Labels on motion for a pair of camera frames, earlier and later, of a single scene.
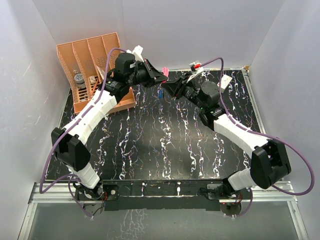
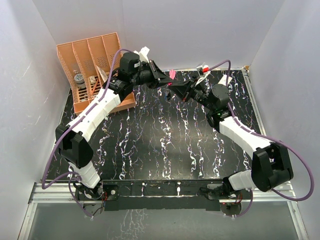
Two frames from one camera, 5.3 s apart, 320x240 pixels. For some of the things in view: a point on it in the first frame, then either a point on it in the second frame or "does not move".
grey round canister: [79, 79] does not move
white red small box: [225, 80] does not move
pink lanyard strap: [165, 71] → [172, 74]
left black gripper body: [141, 76] does not move
